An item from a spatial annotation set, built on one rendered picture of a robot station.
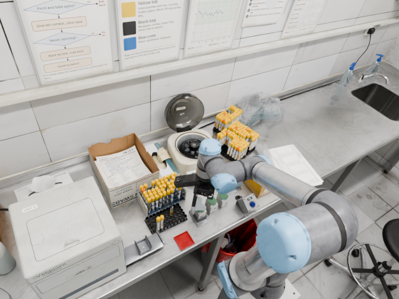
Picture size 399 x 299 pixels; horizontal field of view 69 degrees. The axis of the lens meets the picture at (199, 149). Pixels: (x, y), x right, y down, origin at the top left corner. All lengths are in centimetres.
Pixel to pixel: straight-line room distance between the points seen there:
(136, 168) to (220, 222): 48
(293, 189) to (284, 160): 90
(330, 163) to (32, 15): 160
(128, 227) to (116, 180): 23
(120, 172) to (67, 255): 57
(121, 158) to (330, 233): 109
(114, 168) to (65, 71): 49
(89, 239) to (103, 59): 71
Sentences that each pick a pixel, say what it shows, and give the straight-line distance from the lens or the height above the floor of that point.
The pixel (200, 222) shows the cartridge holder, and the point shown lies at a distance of 134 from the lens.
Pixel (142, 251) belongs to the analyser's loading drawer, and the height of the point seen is 91.
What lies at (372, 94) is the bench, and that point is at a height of 78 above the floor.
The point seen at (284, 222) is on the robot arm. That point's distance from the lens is 63.
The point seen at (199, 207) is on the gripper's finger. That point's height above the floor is 104.
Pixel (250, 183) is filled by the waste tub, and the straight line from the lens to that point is 149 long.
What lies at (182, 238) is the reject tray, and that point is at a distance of 131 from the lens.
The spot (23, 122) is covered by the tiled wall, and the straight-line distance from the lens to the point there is 138.
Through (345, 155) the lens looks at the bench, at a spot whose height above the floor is 87.
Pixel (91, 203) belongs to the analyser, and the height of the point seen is 117.
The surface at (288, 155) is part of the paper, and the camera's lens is 176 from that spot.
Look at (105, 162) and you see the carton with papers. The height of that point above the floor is 94.
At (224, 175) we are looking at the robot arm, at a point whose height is 133.
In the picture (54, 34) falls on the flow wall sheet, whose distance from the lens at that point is 120.
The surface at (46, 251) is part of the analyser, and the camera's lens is 101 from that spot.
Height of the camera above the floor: 204
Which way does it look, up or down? 45 degrees down
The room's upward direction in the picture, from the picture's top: 10 degrees clockwise
